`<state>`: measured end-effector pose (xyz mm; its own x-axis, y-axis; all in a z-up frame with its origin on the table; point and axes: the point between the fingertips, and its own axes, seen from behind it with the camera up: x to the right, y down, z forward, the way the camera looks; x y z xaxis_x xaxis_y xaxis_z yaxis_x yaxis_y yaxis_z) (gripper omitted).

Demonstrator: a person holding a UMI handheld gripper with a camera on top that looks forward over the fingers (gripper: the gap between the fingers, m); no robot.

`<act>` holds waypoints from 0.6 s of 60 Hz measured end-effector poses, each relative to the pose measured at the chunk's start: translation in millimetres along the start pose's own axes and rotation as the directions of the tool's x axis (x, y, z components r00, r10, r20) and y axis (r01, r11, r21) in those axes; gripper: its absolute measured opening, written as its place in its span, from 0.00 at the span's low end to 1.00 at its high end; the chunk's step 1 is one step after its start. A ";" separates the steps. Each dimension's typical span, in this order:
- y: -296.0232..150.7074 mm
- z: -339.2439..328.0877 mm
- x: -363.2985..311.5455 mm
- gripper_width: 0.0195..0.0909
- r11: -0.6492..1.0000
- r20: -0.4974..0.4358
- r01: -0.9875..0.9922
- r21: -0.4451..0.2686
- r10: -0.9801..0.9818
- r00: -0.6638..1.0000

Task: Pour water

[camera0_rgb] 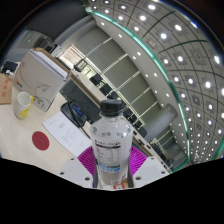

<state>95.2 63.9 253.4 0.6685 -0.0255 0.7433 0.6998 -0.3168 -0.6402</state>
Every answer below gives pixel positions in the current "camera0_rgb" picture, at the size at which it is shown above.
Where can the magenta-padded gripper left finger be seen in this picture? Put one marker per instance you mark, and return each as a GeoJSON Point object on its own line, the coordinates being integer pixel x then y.
{"type": "Point", "coordinates": [79, 170]}

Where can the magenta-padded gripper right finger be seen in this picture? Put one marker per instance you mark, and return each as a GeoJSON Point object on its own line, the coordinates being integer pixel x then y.
{"type": "Point", "coordinates": [146, 170]}

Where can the clear black-capped drink bottle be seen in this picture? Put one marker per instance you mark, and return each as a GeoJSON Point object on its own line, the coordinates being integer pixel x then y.
{"type": "Point", "coordinates": [111, 143]}

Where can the white printed paper sheet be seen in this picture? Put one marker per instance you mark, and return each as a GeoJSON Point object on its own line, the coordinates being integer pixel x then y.
{"type": "Point", "coordinates": [65, 131]}

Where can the flat round red coaster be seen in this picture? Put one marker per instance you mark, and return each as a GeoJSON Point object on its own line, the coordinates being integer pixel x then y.
{"type": "Point", "coordinates": [40, 140]}

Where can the black device with blue label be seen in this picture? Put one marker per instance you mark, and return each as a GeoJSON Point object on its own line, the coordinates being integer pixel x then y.
{"type": "Point", "coordinates": [74, 112]}

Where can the large white cardboard box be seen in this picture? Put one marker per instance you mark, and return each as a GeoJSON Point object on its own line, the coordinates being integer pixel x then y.
{"type": "Point", "coordinates": [40, 78]}

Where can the brown cardboard box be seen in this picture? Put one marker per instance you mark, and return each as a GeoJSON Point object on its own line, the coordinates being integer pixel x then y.
{"type": "Point", "coordinates": [4, 89]}

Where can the group of round ceiling lights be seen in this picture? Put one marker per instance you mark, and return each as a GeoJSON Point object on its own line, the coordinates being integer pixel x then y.
{"type": "Point", "coordinates": [186, 60]}

